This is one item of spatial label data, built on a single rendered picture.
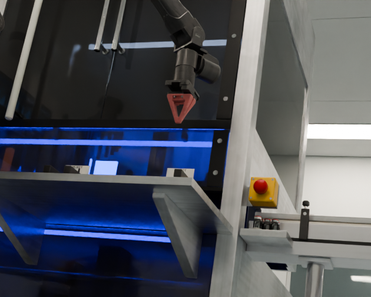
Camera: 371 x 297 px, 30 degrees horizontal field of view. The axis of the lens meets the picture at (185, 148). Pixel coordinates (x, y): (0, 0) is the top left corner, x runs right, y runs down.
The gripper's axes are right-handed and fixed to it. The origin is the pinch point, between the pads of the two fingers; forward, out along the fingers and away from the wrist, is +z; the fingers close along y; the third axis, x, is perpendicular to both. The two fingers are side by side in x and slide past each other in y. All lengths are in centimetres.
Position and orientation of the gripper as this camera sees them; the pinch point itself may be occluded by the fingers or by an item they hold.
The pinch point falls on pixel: (178, 120)
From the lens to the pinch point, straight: 177.9
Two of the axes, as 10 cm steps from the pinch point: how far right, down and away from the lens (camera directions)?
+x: -9.4, -0.1, 3.3
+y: 3.0, 3.6, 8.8
